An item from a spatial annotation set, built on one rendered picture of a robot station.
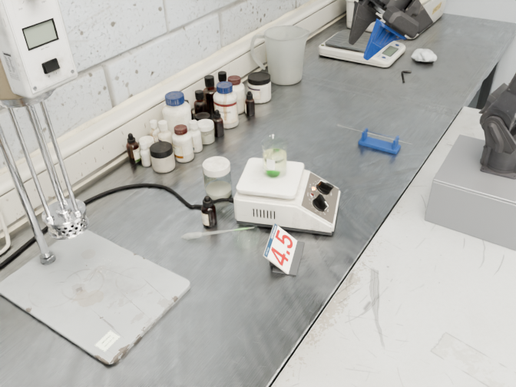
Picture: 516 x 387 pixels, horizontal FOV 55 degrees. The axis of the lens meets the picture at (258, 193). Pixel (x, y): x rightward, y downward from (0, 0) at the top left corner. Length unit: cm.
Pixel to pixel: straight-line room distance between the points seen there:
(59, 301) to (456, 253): 72
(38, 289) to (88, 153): 36
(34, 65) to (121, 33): 62
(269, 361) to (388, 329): 20
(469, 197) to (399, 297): 24
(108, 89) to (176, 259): 49
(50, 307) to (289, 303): 41
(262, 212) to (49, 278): 41
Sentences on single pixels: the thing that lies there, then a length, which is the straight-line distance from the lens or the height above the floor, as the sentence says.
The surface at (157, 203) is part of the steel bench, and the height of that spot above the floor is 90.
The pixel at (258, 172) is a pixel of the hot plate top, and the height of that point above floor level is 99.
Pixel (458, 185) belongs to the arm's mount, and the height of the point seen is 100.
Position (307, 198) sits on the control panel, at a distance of 99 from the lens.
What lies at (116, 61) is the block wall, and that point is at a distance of 127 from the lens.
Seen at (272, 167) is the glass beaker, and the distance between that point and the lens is 98.
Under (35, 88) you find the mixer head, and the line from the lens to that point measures 67.
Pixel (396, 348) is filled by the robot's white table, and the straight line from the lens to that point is 84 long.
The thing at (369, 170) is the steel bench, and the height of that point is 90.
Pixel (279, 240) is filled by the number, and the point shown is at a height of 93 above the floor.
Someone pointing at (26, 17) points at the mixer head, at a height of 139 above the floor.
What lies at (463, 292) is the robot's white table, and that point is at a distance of 94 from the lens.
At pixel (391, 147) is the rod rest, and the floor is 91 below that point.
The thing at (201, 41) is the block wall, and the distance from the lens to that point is 149.
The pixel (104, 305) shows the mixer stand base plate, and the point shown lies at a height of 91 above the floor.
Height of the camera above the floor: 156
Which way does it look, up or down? 37 degrees down
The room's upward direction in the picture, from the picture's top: 2 degrees counter-clockwise
